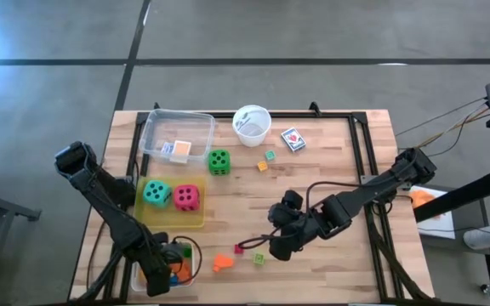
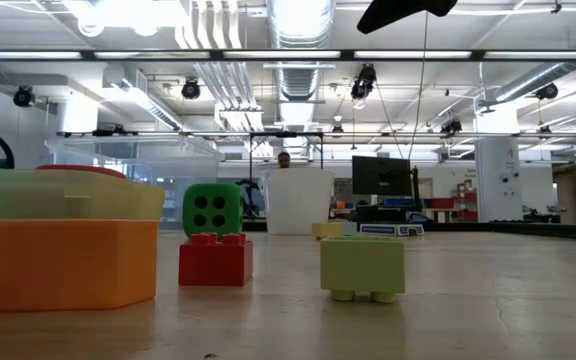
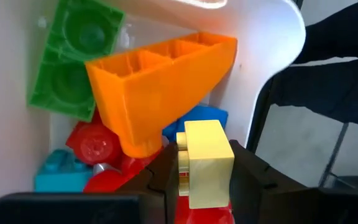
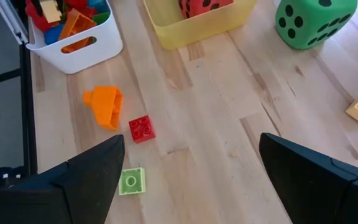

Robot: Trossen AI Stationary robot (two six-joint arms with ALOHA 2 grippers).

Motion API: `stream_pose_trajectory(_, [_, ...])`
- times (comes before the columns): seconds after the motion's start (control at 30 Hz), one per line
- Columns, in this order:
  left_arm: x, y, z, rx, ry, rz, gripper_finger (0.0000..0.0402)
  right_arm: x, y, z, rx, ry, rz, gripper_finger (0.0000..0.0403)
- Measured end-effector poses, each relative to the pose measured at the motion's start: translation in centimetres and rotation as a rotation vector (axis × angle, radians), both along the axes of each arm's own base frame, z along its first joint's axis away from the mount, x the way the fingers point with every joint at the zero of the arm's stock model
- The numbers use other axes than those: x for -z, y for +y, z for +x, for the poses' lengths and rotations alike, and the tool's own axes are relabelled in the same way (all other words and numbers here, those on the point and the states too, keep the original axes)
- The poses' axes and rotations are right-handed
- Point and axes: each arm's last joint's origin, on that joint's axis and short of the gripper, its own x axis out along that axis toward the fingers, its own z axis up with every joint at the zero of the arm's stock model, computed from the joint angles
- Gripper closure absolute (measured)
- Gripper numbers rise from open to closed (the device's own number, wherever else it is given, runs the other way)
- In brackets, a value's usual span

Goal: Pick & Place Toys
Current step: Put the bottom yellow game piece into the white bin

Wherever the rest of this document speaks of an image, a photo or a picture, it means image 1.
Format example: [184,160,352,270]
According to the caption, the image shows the yellow translucent tray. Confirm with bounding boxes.
[134,175,208,230]

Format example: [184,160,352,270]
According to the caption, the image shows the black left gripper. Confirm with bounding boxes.
[136,231,174,298]

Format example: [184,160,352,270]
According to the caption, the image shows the teal foam die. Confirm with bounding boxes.
[142,179,174,209]

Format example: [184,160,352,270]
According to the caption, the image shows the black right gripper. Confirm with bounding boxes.
[267,189,327,263]

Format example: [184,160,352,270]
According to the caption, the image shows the thin cable bundle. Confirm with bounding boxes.
[397,96,490,158]

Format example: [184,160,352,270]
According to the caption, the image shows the white plastic bin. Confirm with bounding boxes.
[130,240,197,292]

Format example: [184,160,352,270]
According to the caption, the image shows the clear plastic bin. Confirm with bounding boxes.
[139,108,217,166]

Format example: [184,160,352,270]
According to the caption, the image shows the angled orange brick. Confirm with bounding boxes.
[212,253,236,273]

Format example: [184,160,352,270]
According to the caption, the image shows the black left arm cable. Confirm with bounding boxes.
[159,235,204,285]

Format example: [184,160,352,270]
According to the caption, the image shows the translucent white cup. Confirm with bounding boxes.
[232,104,272,149]

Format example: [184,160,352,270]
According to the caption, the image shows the orange crumpled object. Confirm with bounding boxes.
[410,190,437,209]

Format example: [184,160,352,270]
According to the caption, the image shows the green foam die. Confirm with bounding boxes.
[208,149,232,177]

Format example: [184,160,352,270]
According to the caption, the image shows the black slanted beam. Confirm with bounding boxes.
[413,167,490,223]

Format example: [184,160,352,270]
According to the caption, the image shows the long orange brick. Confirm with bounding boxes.
[169,261,193,284]

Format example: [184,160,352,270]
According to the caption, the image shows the white paper sheet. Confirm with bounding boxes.
[408,184,457,241]

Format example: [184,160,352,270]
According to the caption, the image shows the heart print card box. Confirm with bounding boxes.
[281,127,307,153]

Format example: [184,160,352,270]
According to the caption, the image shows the person's foot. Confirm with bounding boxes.
[463,224,490,250]

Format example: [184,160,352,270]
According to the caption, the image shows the pink foam die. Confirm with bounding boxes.
[173,183,202,213]

